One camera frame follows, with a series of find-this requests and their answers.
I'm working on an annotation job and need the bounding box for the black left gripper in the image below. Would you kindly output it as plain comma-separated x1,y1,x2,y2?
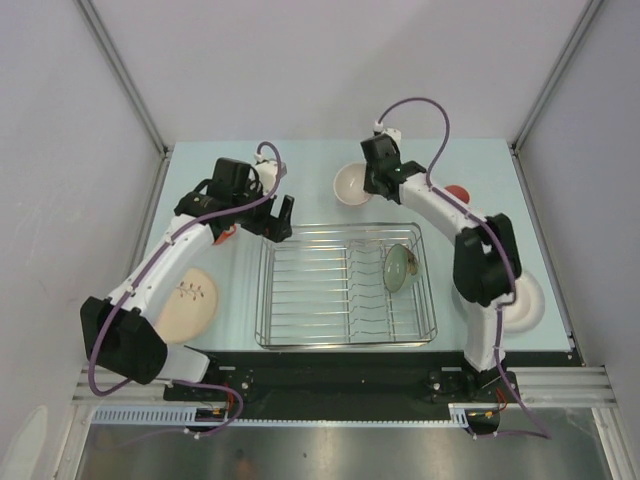
232,179,293,243

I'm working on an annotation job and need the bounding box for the orange bowl white inside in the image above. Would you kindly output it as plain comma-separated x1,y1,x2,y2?
333,163,372,206

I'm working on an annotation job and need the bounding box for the orange mug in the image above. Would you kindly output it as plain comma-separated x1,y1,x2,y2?
214,225,237,245

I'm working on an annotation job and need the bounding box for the green floral ceramic bowl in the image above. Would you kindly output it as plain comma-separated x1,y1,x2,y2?
383,244,421,294

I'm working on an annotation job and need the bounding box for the white fluted plate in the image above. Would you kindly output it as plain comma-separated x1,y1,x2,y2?
451,269,545,336

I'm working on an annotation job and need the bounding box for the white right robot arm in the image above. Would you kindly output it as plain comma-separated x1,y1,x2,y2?
361,133,522,401

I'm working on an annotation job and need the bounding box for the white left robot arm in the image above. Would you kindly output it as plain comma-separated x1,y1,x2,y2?
80,153,294,400

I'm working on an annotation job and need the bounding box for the pink plastic cup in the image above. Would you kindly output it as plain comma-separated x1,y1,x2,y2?
445,185,471,204

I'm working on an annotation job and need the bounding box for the pink beige leaf plate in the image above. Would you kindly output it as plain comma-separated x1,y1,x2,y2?
154,268,219,344

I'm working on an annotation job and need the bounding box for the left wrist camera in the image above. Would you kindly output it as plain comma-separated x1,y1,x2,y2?
254,153,287,197

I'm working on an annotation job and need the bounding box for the metal wire dish rack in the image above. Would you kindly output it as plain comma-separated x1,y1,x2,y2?
255,222,438,350

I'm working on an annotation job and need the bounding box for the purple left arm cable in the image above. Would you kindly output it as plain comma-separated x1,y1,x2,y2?
88,141,284,399

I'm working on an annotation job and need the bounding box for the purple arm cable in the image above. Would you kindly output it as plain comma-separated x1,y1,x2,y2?
88,141,284,399
375,97,551,440

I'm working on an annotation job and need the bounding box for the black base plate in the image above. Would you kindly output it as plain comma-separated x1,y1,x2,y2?
163,351,517,422

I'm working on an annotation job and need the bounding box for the white slotted cable duct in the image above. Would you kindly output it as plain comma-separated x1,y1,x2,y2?
93,406,228,426

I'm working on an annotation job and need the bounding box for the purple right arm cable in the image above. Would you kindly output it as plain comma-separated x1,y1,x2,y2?
375,97,551,440

